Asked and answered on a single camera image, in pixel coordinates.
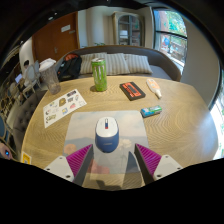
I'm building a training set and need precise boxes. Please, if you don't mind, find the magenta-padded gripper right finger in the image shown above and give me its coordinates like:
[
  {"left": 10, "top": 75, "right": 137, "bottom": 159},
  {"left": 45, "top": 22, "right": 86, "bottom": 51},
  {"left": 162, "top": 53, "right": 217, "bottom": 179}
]
[{"left": 134, "top": 143, "right": 184, "bottom": 185}]

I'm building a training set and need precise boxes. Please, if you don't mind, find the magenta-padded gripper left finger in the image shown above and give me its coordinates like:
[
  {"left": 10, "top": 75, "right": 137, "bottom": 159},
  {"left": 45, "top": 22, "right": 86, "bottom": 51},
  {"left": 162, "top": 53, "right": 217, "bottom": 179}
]
[{"left": 43, "top": 143, "right": 95, "bottom": 187}]

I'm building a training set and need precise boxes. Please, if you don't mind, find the white and blue computer mouse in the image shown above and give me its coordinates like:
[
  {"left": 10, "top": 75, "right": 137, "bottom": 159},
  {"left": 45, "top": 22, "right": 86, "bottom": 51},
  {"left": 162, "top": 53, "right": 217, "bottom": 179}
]
[{"left": 94, "top": 117, "right": 120, "bottom": 154}]

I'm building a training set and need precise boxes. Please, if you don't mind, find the pale sky-print mouse pad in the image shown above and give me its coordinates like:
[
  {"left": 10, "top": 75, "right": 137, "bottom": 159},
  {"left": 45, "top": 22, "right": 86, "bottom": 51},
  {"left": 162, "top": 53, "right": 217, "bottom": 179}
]
[{"left": 62, "top": 110, "right": 150, "bottom": 190}]

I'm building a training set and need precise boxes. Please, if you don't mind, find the white sticker sheet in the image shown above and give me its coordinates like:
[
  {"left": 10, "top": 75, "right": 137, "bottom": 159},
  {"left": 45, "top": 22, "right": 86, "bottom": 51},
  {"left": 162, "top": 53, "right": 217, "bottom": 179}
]
[{"left": 42, "top": 88, "right": 88, "bottom": 129}]

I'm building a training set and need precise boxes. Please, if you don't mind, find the grey tufted chair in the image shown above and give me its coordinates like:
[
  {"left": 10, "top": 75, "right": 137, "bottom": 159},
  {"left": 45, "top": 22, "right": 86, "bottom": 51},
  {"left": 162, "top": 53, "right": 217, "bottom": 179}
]
[{"left": 11, "top": 89, "right": 48, "bottom": 149}]

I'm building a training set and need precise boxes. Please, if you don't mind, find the black and orange flat box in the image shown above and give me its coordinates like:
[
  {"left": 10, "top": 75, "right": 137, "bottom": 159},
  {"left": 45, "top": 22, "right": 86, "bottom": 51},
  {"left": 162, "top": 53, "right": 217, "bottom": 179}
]
[{"left": 119, "top": 81, "right": 147, "bottom": 102}]

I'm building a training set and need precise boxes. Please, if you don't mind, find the white and orange lotion tube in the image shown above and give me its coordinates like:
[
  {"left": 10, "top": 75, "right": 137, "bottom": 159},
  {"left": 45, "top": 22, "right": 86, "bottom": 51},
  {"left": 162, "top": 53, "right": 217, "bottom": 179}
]
[{"left": 145, "top": 78, "right": 163, "bottom": 100}]

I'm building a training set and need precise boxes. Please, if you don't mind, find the clear plastic cup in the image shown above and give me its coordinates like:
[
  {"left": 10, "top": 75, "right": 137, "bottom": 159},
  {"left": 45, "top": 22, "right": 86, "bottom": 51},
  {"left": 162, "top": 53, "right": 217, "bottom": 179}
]
[{"left": 38, "top": 59, "right": 62, "bottom": 96}]

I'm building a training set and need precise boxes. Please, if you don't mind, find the green drink can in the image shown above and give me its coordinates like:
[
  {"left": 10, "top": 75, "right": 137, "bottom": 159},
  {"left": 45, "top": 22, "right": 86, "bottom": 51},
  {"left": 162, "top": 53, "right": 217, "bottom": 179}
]
[{"left": 90, "top": 57, "right": 108, "bottom": 93}]

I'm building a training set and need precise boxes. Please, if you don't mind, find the black and orange backpack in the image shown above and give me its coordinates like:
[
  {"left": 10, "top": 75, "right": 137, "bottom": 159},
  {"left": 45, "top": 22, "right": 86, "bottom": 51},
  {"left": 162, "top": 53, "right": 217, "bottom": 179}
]
[{"left": 56, "top": 53, "right": 83, "bottom": 82}]

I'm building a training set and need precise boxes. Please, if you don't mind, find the grey curved sofa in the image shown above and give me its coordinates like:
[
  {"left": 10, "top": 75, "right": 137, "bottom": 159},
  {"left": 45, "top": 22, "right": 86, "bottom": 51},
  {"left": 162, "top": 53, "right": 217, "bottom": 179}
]
[{"left": 54, "top": 44, "right": 183, "bottom": 83}]

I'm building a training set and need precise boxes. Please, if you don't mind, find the person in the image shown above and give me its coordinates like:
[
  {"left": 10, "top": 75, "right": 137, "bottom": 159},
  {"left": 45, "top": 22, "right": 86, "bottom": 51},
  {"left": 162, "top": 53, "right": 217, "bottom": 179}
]
[{"left": 21, "top": 59, "right": 32, "bottom": 78}]

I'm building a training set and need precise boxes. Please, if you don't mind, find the brown wooden door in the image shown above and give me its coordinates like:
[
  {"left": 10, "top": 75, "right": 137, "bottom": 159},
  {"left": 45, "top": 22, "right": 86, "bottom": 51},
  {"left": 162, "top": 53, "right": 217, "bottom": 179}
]
[{"left": 31, "top": 11, "right": 81, "bottom": 64}]

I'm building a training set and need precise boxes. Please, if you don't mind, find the dark-framed window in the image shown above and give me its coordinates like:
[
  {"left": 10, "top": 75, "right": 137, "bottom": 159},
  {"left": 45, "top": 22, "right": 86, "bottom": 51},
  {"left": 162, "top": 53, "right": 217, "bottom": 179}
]
[{"left": 152, "top": 9, "right": 188, "bottom": 66}]

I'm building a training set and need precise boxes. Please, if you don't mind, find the grey glass-door cabinet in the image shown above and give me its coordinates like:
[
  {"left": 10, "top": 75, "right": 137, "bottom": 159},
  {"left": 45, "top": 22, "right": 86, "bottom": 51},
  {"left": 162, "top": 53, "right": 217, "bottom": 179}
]
[{"left": 111, "top": 11, "right": 145, "bottom": 48}]

